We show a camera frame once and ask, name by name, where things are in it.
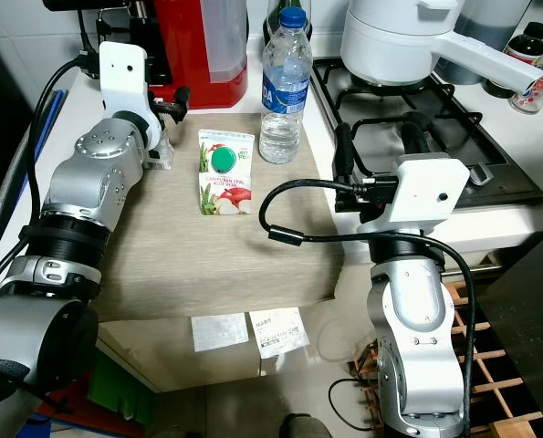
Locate grey jug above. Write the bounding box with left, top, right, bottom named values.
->
left=435, top=0, right=532, bottom=88

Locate red coffee machine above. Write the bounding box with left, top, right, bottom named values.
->
left=43, top=0, right=249, bottom=110

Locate beige table runner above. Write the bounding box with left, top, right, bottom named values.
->
left=93, top=109, right=345, bottom=320

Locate small blank white label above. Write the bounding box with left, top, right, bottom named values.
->
left=191, top=313, right=251, bottom=353

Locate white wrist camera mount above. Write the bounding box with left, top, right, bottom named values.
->
left=99, top=41, right=155, bottom=147
left=381, top=153, right=471, bottom=240

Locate robot right leg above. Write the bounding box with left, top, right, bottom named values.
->
left=278, top=415, right=336, bottom=438

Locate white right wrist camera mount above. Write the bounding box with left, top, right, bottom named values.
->
left=381, top=153, right=471, bottom=240

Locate clear plastic water bottle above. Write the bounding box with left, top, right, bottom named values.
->
left=259, top=7, right=313, bottom=165

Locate printed white label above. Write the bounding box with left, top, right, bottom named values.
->
left=248, top=308, right=311, bottom=359

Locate white pot with handle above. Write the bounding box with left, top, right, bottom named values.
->
left=339, top=0, right=543, bottom=97

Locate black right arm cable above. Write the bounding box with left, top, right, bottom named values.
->
left=259, top=178, right=482, bottom=412

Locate wooden slatted rack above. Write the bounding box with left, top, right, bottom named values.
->
left=349, top=281, right=543, bottom=438

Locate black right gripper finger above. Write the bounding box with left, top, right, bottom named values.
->
left=399, top=111, right=439, bottom=168
left=333, top=121, right=357, bottom=182

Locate printed drink can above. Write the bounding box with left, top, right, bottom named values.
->
left=510, top=64, right=543, bottom=116

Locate black cable on floor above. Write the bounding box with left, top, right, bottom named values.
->
left=327, top=376, right=378, bottom=433

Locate white juice carton green cap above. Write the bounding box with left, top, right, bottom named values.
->
left=198, top=129, right=256, bottom=217

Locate dark sauce bottle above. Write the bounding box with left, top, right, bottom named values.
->
left=508, top=23, right=543, bottom=67

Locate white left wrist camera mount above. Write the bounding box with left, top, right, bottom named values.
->
left=99, top=41, right=155, bottom=147

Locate black gas stove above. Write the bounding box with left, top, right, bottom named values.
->
left=310, top=57, right=543, bottom=209

